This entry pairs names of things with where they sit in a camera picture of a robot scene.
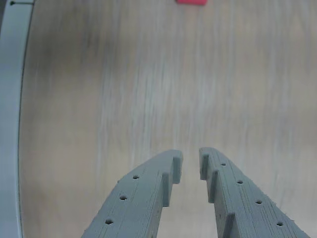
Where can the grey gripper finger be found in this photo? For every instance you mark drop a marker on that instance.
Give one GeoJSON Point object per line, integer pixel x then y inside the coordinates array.
{"type": "Point", "coordinates": [247, 210]}
{"type": "Point", "coordinates": [133, 205]}

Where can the red lego block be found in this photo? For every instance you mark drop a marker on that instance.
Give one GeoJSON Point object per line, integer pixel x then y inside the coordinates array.
{"type": "Point", "coordinates": [190, 1]}

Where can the white table rim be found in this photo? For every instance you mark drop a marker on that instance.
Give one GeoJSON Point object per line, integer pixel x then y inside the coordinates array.
{"type": "Point", "coordinates": [10, 99]}

